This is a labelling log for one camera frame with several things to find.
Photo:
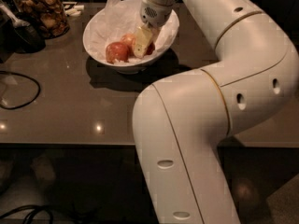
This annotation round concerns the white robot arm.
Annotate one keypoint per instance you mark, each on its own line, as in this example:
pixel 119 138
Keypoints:
pixel 178 121

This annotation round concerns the glass jar of dried chips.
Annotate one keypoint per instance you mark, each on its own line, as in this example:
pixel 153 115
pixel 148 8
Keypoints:
pixel 48 15

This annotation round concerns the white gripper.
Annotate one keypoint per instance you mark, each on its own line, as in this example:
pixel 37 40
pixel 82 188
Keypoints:
pixel 154 14

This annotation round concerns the red apple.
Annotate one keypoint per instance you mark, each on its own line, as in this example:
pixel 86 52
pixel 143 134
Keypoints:
pixel 128 39
pixel 150 49
pixel 117 52

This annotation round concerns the small white items on table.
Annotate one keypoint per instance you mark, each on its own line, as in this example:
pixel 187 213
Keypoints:
pixel 73 10

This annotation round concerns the black appliance with handle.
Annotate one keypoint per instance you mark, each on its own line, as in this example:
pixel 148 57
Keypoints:
pixel 27 37

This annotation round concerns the white paper bowl liner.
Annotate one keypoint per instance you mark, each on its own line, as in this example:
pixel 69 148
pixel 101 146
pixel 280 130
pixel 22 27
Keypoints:
pixel 112 22

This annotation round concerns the white ceramic bowl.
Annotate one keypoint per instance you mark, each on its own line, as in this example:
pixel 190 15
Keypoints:
pixel 130 66

